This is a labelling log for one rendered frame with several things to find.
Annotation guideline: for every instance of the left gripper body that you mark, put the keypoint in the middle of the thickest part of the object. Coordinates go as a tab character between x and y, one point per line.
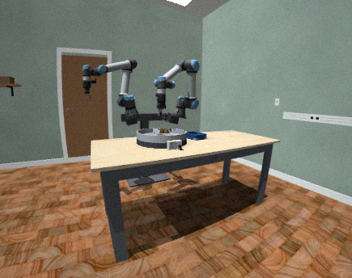
161	98

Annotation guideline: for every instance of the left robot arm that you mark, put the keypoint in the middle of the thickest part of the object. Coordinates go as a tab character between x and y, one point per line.
183	102

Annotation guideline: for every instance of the grey round turntable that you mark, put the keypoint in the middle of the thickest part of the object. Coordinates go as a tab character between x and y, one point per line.
152	138

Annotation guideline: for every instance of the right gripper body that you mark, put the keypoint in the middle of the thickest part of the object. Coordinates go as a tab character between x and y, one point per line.
87	83

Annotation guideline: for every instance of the blue open-top crate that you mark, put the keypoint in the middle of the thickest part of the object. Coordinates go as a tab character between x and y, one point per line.
192	135

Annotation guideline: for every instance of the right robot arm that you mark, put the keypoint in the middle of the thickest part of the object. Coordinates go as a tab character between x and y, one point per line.
125	66

